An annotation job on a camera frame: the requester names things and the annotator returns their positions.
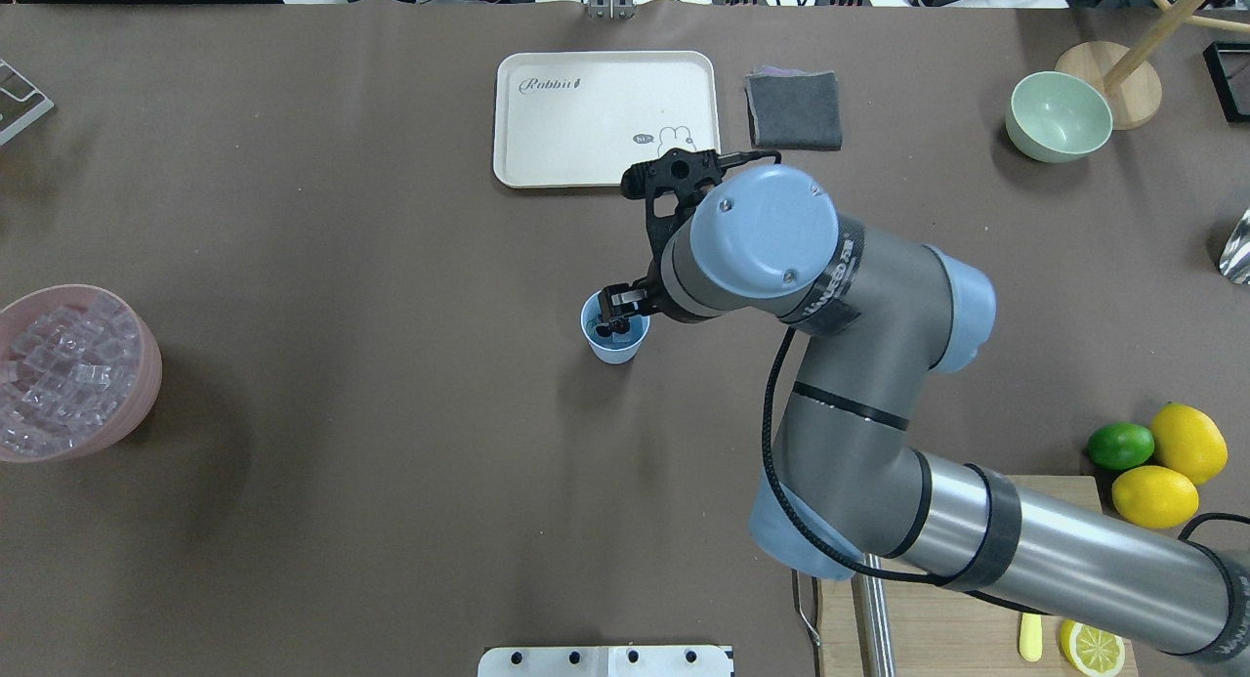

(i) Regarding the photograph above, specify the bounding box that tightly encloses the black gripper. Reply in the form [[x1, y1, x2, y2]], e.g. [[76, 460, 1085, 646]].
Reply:
[[599, 147, 725, 334]]

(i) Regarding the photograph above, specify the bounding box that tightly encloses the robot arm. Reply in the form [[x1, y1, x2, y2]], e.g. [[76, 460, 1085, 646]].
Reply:
[[598, 147, 1248, 676]]

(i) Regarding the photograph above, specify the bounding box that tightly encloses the light blue plastic cup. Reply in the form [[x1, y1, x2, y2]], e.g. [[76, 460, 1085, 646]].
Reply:
[[580, 291, 650, 365]]

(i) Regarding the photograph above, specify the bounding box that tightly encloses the pile of ice cubes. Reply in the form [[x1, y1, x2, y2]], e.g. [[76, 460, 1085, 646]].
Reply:
[[1, 295, 143, 458]]

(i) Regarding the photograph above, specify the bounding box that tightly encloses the wooden cup tree stand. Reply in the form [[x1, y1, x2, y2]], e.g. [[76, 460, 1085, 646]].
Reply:
[[1055, 0, 1248, 131]]

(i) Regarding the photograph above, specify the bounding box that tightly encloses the silver metal ice scoop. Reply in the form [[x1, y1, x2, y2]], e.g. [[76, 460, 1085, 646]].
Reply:
[[1216, 209, 1250, 285]]

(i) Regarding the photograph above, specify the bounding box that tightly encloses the cream rabbit tray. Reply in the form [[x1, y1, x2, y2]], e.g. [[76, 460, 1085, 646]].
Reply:
[[493, 50, 723, 190]]

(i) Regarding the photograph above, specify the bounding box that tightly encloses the folded grey cloth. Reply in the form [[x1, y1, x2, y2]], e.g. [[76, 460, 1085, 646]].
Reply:
[[744, 67, 844, 151]]

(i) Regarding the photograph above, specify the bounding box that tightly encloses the steel muddler black tip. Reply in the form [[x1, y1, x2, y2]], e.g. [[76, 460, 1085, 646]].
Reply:
[[853, 571, 898, 676]]

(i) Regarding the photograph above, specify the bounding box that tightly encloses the wooden cutting board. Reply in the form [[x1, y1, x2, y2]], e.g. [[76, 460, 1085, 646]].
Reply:
[[794, 473, 1139, 677]]

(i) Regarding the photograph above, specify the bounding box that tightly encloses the mint green bowl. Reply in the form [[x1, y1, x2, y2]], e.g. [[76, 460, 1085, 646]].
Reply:
[[1005, 70, 1113, 164]]

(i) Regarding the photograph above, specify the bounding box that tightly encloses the green lime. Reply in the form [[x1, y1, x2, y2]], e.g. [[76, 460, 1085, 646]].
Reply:
[[1085, 422, 1155, 471]]

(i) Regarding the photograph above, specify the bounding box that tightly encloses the yellow plastic knife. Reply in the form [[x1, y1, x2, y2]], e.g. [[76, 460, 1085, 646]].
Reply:
[[1018, 612, 1044, 663]]

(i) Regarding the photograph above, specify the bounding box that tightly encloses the pink bowl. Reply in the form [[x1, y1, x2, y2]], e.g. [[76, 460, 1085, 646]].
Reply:
[[1, 284, 163, 463]]

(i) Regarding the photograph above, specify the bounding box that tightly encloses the yellow lemon near lime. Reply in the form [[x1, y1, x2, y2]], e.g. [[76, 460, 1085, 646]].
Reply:
[[1111, 465, 1200, 530]]

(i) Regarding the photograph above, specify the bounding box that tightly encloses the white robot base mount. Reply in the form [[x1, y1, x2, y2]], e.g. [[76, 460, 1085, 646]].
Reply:
[[478, 643, 736, 676]]

